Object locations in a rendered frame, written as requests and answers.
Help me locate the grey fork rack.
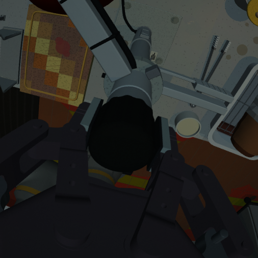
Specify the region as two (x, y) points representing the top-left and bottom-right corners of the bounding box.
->
(160, 66), (236, 116)

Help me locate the white tray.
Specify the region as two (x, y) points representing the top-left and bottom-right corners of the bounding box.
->
(207, 56), (258, 162)

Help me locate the brown checkered carving board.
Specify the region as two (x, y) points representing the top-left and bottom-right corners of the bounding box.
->
(19, 4), (95, 107)

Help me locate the grey round disc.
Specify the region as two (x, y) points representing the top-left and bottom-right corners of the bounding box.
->
(224, 0), (250, 22)

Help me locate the grey lamp base plate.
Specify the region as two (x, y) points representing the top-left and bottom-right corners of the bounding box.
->
(113, 0), (184, 66)

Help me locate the dark red lamp head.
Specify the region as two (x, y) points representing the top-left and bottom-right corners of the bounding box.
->
(30, 0), (114, 15)

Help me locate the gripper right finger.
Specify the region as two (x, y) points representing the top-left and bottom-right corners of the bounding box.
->
(130, 116), (253, 258)

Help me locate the grey box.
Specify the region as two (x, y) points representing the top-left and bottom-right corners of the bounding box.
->
(238, 202), (258, 258)

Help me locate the yellow disc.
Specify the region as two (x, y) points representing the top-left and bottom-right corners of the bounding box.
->
(246, 0), (258, 23)

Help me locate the grey tin with cream content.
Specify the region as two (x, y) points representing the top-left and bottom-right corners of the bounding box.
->
(173, 110), (202, 139)

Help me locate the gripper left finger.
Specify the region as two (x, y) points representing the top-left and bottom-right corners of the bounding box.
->
(0, 96), (104, 204)

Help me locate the black lever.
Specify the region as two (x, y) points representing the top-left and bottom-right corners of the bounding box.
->
(236, 196), (258, 215)

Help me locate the grey wall bracket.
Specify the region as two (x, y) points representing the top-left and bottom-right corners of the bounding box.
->
(0, 27), (24, 94)

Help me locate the grey heat lamp upright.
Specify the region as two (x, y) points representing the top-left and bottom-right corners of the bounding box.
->
(103, 26), (164, 111)

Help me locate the grey knife with red-brown handle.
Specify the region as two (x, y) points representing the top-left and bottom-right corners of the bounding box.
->
(217, 70), (258, 135)

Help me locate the black lamp cable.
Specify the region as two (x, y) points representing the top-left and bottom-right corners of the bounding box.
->
(120, 0), (138, 35)

